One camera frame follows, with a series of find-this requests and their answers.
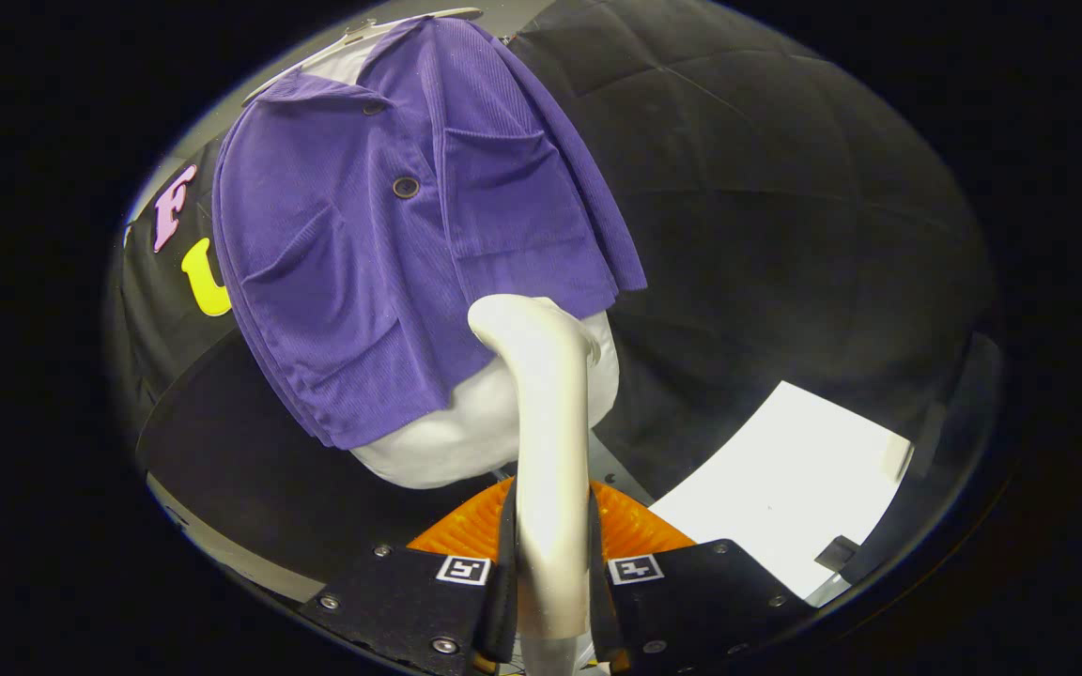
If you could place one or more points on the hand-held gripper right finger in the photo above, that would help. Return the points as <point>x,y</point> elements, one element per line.
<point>691,596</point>

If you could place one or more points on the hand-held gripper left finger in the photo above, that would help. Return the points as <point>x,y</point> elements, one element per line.
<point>409,591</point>

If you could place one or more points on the white clothes hanger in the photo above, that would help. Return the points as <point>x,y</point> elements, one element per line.
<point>456,13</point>

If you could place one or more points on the white flat floor board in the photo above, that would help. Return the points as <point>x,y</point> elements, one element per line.
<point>785,479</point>

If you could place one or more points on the small black block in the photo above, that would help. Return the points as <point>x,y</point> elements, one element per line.
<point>837,554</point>

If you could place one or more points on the metal mannequin stand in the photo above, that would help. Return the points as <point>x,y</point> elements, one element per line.
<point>611,465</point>

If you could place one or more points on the white mannequin torso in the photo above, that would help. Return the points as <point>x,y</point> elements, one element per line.
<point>447,441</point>

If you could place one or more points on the grey cabinet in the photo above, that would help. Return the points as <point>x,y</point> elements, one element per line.
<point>250,469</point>

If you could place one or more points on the black backdrop cloth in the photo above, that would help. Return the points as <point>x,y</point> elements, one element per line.
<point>785,235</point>

